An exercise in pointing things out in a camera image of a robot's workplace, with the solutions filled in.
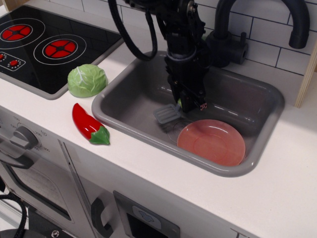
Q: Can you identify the black braided cable lower left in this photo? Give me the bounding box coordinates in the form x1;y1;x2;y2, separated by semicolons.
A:
0;194;28;238

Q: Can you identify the pink plastic plate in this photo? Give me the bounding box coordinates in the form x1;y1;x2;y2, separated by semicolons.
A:
177;119;246;167

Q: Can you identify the wooden side panel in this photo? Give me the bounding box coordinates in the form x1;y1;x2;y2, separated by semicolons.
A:
294;42;317;108

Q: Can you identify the green toy cabbage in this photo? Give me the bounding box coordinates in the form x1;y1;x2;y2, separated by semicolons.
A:
67;64;108;98

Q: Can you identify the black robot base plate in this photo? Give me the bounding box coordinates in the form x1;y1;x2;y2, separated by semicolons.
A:
0;207;82;238

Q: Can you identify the black braided cable upper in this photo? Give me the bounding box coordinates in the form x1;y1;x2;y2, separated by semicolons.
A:
107;0;159;61

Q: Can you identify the black toy stovetop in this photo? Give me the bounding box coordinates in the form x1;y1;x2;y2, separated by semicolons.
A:
0;5;123;100

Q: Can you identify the dark grey toy faucet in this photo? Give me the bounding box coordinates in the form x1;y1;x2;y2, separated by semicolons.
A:
206;0;310;68

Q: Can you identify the black braided cable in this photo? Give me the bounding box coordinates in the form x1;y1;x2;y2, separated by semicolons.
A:
107;0;159;61
0;194;28;238

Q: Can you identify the grey plastic sink basin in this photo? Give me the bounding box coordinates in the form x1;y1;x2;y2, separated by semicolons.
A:
92;51;285;177

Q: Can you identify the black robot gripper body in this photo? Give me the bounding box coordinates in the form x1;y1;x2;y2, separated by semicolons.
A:
164;54;209;98

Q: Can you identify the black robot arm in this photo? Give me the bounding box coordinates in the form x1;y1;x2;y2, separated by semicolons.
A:
126;0;212;113

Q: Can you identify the grey cabinet door handle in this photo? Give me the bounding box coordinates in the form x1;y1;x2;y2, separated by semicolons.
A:
91;198;113;238

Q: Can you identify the grey spatula green handle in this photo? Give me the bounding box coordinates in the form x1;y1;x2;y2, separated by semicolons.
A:
153;99;182;124

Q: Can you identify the grey oven knob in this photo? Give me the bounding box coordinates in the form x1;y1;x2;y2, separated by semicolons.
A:
10;126;38;149

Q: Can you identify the red toy chili pepper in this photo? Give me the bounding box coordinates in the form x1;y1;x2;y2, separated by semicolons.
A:
72;103;110;145

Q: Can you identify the grey dishwasher control panel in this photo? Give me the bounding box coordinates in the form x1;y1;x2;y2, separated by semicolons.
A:
113;191;180;238

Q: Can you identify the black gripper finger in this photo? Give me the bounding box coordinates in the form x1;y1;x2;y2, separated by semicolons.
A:
171;84;183;102
181;91;207;113

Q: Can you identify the grey oven door handle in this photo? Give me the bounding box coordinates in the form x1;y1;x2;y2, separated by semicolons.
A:
0;139;34;169

